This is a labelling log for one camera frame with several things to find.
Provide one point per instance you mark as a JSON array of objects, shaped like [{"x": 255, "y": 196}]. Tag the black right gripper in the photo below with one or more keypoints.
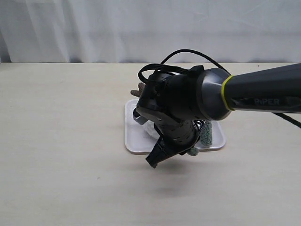
[{"x": 174, "y": 140}]

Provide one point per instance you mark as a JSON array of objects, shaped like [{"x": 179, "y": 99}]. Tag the white plush snowman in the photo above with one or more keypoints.
[{"x": 149, "y": 125}]

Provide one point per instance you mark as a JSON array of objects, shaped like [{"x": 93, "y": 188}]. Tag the green knitted scarf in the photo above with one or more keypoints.
[{"x": 205, "y": 140}]

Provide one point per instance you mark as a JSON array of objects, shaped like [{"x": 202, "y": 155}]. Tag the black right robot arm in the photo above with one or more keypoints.
[{"x": 179, "y": 101}]

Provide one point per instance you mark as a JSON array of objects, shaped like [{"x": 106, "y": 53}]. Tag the white rectangular plastic tray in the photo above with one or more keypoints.
[{"x": 138, "y": 142}]

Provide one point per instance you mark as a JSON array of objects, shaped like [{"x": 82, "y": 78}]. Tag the white backdrop curtain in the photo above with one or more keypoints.
[{"x": 141, "y": 31}]

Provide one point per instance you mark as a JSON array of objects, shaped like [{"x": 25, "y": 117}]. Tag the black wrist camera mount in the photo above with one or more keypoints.
[{"x": 138, "y": 118}]

